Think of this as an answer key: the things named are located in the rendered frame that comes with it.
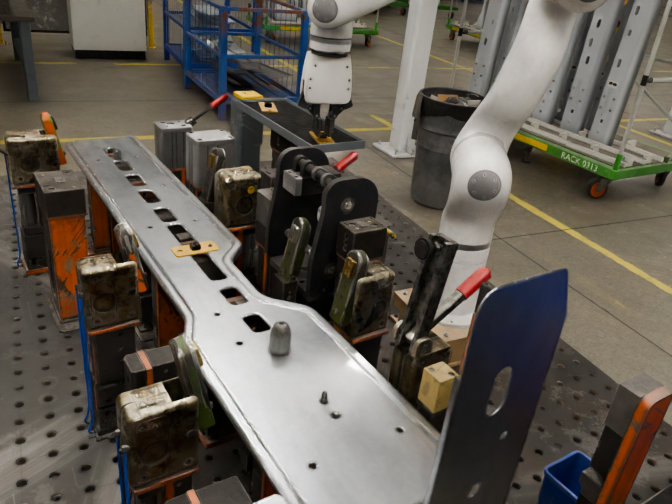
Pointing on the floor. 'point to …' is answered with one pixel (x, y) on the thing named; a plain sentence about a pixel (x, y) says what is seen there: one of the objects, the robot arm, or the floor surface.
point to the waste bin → (438, 140)
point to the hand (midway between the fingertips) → (323, 126)
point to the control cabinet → (107, 29)
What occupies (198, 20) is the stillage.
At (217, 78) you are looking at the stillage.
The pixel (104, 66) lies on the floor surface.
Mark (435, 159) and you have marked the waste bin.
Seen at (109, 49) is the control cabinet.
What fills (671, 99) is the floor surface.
